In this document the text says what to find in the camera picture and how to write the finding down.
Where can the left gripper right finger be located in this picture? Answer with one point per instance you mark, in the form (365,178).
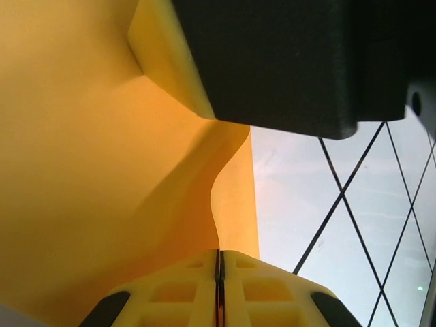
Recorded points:
(272,299)

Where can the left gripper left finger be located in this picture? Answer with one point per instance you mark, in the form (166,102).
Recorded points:
(170,299)

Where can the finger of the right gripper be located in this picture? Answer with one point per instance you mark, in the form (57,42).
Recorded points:
(163,51)

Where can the orange cloth sheet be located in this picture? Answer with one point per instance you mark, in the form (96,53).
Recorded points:
(85,153)

